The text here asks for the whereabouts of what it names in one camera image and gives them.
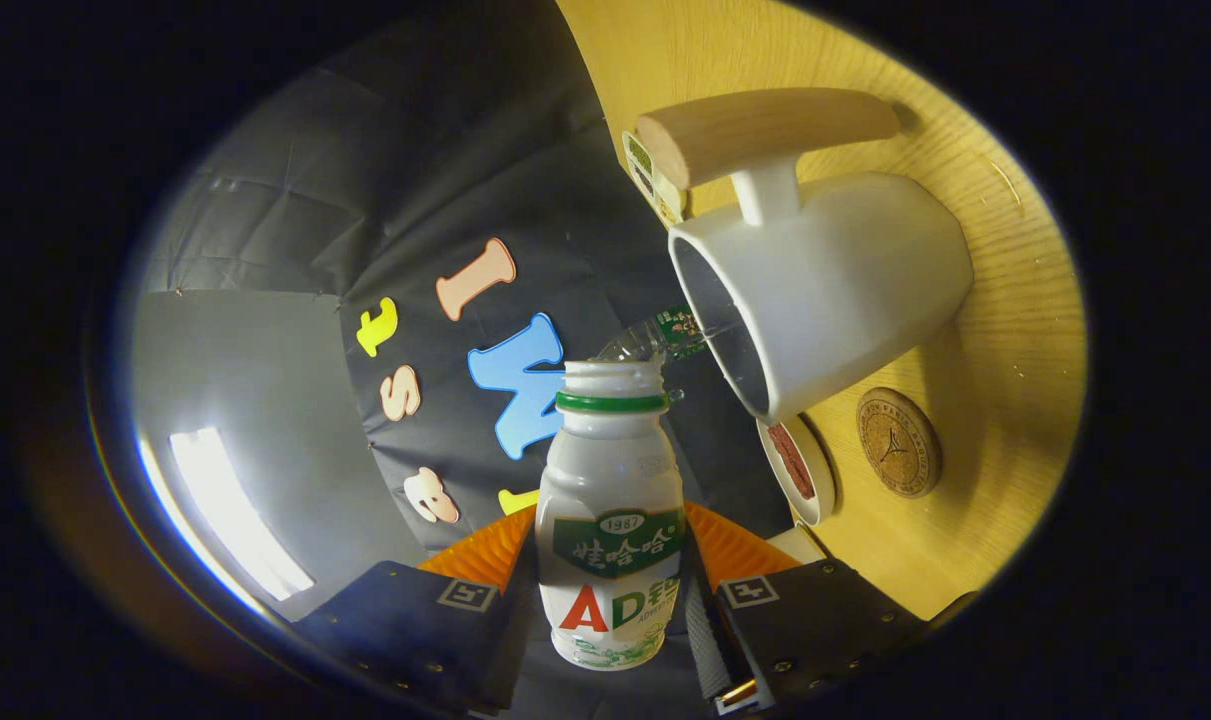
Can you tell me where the cream toaster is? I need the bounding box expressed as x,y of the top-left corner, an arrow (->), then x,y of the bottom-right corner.
765,525 -> 828,566

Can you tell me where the round cork coaster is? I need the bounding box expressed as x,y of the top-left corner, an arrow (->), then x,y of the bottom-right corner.
856,387 -> 943,499

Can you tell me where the white cup wooden handle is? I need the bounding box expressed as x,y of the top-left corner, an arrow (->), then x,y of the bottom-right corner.
635,87 -> 976,423

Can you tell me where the white divided condiment dish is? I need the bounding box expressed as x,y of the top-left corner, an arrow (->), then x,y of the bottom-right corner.
622,130 -> 688,229

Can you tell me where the red meat slice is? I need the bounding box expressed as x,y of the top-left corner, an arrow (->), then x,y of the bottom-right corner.
768,423 -> 816,501

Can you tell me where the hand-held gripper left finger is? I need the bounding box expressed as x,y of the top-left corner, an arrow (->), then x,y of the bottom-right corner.
295,503 -> 541,716

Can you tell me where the round white plate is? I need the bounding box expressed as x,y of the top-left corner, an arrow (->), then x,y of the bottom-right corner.
756,413 -> 837,527

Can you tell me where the wooden table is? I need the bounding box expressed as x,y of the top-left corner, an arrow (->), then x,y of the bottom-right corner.
555,0 -> 1088,621

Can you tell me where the white juice bottle green label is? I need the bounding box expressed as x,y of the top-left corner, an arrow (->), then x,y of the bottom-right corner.
534,360 -> 687,671

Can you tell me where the ceiling light panel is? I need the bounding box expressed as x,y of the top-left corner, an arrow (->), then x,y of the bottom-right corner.
168,427 -> 316,601

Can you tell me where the clear plastic water bottle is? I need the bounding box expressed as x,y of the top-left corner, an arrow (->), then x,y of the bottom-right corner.
593,305 -> 708,364

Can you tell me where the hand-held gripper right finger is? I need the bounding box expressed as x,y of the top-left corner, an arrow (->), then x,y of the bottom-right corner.
683,500 -> 931,716

